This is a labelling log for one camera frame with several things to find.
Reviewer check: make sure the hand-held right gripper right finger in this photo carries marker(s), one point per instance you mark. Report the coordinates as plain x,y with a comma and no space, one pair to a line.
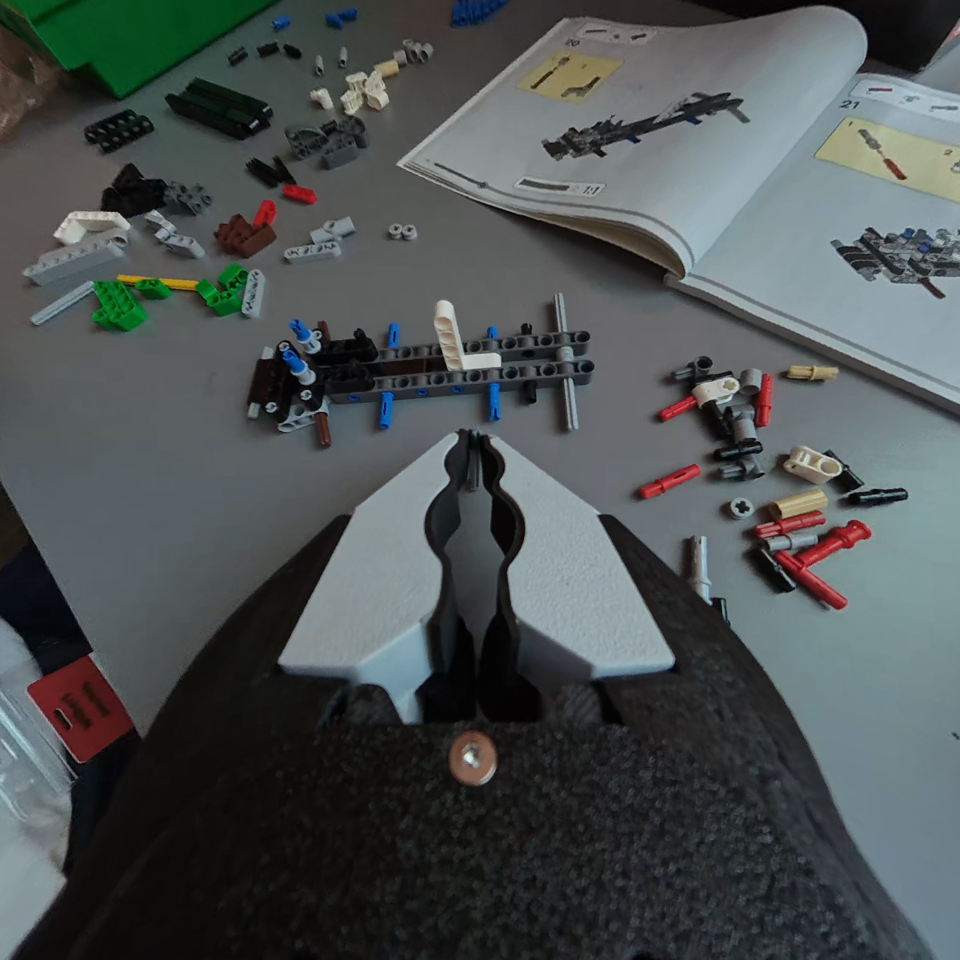
577,600

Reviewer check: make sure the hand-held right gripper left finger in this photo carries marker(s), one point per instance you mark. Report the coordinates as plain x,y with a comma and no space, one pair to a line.
360,600

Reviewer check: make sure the lego chassis assembly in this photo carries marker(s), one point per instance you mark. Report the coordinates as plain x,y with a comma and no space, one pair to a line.
450,360

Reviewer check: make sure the pale grey lego pin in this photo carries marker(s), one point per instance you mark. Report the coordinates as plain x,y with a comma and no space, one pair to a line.
697,566

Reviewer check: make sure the black lego piece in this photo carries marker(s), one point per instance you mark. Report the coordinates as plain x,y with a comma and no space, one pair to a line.
721,609
846,475

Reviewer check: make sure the round grey lego bush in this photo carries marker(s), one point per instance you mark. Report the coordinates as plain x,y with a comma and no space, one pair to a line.
740,508

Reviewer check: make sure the dark grey lego pin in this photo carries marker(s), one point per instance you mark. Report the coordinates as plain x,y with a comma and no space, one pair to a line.
742,469

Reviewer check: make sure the red lego axle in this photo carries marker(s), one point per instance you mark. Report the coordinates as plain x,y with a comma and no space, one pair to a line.
679,409

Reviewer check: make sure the dark grey lego connector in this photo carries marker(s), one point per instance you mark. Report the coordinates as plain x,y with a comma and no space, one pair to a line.
739,426
694,367

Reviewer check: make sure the white lego connector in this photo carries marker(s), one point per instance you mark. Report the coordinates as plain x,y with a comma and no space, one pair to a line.
716,390
376,101
322,96
352,103
379,81
814,463
355,79

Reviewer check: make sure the long red lego pin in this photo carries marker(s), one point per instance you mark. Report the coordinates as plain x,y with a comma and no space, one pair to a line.
832,544

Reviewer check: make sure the tan lego pin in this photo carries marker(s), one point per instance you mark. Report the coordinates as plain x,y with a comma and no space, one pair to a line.
812,373

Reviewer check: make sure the green angled lego liftarm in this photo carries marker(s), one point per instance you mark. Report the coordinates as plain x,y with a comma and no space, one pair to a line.
223,292

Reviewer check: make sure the grey thin lego liftarm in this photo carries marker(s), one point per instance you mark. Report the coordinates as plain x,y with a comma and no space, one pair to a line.
311,252

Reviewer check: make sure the yellow lego axle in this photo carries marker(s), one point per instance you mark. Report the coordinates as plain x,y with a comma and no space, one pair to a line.
172,283

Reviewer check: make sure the small grey two-hole lego piece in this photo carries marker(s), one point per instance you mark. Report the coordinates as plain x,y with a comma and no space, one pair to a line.
403,232

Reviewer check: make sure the grey lego pin connector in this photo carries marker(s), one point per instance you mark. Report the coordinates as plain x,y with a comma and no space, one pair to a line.
331,229

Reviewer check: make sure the brown lego block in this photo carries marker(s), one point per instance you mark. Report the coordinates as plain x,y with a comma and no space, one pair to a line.
231,234
259,241

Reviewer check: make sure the small green lego piece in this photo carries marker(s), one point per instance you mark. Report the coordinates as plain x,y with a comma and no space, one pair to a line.
152,288

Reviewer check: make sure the green lego beam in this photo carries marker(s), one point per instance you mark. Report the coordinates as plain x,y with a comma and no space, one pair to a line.
118,306

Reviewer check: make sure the short grey lego liftarm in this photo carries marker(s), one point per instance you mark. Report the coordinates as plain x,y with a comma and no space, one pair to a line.
159,222
180,245

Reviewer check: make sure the red thin lego liftarm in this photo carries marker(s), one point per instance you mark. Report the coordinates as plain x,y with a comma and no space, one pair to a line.
300,193

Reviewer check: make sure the light grey lego axle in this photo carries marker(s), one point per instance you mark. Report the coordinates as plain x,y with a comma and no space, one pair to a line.
64,302

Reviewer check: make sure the black lego axle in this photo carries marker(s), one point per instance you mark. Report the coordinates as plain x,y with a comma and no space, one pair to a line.
262,172
283,169

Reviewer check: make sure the light grey lego beam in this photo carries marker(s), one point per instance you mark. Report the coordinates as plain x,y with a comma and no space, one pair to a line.
71,261

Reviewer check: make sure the dark grey curved lego liftarm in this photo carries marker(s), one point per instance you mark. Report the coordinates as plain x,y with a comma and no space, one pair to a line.
306,142

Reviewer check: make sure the white lego liftarm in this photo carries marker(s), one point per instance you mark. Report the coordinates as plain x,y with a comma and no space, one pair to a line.
90,226

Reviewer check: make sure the black angled lego liftarm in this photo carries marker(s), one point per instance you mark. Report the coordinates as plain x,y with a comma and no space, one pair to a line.
133,191

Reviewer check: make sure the long black lego beam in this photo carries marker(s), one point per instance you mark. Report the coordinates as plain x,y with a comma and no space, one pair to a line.
210,116
229,99

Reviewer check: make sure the lego instruction booklet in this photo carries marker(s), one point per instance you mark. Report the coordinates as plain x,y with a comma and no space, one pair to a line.
675,97

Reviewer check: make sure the short black lego beam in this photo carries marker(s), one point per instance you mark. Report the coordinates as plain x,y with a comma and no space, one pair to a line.
118,131

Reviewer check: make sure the red hang tag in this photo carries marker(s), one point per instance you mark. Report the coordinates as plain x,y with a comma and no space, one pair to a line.
79,709

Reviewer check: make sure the clear plastic bag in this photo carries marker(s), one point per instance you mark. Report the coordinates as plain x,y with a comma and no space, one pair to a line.
30,765

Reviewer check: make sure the pile of blue pins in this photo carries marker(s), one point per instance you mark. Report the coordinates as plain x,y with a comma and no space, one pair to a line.
469,11

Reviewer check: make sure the green plastic bin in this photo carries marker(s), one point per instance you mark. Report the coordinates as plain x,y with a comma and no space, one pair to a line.
150,37

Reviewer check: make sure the brown crumpled paper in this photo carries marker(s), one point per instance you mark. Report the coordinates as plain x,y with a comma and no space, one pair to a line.
26,90

